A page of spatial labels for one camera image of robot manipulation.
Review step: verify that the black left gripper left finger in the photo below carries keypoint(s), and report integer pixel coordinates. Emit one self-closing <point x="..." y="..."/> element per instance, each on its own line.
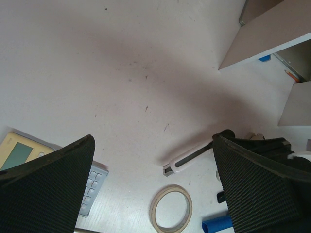
<point x="45" y="195"/>

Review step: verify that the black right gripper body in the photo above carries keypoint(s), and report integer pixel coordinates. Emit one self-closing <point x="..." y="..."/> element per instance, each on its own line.
<point x="238" y="152"/>

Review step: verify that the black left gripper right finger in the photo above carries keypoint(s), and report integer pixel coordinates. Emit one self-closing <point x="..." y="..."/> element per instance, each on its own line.
<point x="266" y="198"/>

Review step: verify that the blue microfiber duster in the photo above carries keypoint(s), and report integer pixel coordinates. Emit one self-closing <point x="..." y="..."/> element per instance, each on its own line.
<point x="217" y="224"/>

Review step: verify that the white wooden bookshelf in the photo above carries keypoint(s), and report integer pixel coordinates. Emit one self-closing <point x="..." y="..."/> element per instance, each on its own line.
<point x="285" y="25"/>

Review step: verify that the black and beige stapler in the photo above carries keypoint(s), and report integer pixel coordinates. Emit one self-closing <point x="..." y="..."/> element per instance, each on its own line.
<point x="254" y="136"/>

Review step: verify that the beige and grey calculator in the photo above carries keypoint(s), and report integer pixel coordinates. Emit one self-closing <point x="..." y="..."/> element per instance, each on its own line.
<point x="18" y="147"/>

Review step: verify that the orange pencil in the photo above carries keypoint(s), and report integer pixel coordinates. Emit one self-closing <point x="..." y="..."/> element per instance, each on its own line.
<point x="297" y="80"/>

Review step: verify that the beige tape roll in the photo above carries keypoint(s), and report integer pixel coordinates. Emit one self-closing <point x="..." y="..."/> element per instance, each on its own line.
<point x="171" y="200"/>

